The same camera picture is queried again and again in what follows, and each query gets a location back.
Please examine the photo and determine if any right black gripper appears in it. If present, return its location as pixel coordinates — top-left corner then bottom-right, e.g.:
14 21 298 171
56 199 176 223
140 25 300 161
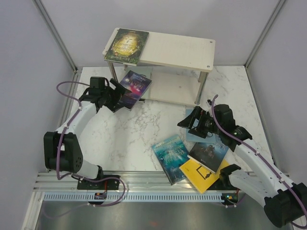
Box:
177 105 223 138

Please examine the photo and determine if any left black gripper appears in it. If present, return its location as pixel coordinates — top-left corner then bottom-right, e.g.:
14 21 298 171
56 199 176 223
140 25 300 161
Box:
100 79 131 112

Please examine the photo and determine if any purple Robinson Crusoe book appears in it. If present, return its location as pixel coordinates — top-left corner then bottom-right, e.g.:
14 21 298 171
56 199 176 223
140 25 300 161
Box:
119 70 152 111

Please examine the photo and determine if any teal ocean cover book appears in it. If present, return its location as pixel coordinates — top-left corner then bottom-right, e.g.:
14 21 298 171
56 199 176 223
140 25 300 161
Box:
152 135 189 185

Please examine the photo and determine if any pale green G book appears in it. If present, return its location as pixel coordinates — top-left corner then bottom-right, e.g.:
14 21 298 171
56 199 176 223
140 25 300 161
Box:
141 68 152 100

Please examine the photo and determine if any green yellow fantasy book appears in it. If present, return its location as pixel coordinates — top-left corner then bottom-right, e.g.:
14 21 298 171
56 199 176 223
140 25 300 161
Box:
105 28 149 66

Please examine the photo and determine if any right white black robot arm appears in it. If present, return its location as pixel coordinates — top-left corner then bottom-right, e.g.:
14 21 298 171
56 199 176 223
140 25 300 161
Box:
178 104 307 228

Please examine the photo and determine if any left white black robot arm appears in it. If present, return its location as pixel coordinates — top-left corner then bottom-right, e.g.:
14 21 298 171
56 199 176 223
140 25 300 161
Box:
43 77 129 189

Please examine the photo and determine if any light blue OS book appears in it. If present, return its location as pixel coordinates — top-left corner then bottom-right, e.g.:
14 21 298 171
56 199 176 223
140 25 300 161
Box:
185 109 216 143

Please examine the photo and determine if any dark castle cover book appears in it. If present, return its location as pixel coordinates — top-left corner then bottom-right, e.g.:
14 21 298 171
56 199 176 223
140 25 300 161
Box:
188 142 229 173

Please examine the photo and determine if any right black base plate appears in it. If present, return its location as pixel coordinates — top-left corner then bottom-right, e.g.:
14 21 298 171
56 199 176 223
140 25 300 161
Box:
208 179 240 208

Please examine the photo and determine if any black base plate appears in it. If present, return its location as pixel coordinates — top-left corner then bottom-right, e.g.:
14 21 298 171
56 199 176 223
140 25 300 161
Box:
77 175 120 206
208 179 240 208

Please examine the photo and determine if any aluminium front frame rail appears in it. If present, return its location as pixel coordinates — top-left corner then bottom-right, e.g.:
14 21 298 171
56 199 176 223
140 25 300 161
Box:
34 171 197 193

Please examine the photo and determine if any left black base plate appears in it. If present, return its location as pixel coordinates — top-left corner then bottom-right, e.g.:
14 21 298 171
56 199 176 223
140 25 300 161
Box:
77 175 120 206

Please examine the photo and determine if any white slotted cable duct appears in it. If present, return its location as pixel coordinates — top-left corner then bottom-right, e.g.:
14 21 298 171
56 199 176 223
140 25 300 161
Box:
44 192 224 203

